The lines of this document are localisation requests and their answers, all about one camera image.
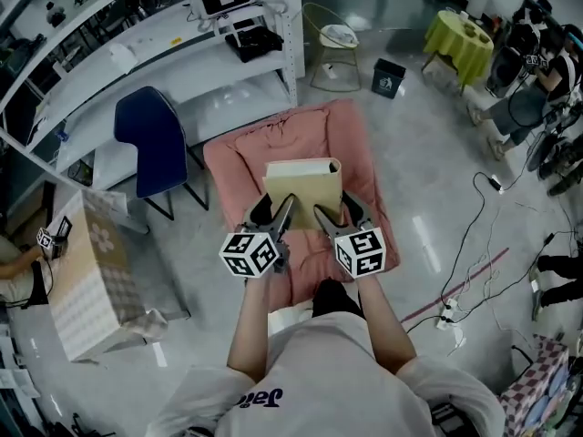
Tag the round table with yellow cloth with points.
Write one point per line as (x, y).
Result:
(460, 43)

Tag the checkered box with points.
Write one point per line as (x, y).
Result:
(533, 389)

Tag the white power strip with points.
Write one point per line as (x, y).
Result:
(447, 314)

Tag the floral cloth covered box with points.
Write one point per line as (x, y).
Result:
(91, 280)

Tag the blue chair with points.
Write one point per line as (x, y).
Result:
(155, 144)

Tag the person's white shirt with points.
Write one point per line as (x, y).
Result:
(328, 380)

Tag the black bag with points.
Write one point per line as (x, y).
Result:
(255, 41)

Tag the black waste bin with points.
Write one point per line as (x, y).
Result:
(387, 78)

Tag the tan book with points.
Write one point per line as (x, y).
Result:
(303, 185)

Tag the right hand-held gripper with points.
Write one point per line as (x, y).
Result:
(362, 253)

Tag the white metal shelf unit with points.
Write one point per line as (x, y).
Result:
(205, 46)

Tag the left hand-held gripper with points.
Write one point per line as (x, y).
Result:
(248, 255)

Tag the person's right forearm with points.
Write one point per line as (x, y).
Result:
(385, 326)

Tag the person's left forearm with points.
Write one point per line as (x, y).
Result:
(252, 326)

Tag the person's black shorts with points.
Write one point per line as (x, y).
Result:
(334, 298)

